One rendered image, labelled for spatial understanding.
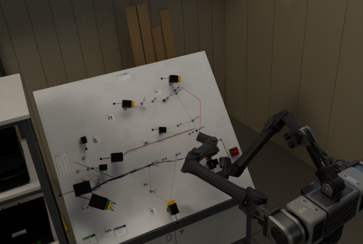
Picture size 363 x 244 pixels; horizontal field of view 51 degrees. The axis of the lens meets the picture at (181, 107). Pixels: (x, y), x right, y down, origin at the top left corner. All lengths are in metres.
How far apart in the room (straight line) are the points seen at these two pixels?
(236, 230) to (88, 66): 2.19
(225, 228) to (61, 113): 1.36
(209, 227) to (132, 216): 0.59
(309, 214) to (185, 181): 1.08
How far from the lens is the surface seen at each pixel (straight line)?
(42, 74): 3.88
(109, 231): 2.38
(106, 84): 2.48
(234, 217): 2.77
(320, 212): 1.61
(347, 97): 3.69
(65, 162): 2.37
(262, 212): 1.63
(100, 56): 4.01
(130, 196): 2.39
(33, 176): 2.04
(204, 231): 2.70
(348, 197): 1.71
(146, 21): 3.74
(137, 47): 3.72
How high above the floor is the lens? 2.63
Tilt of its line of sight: 29 degrees down
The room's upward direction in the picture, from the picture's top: 4 degrees counter-clockwise
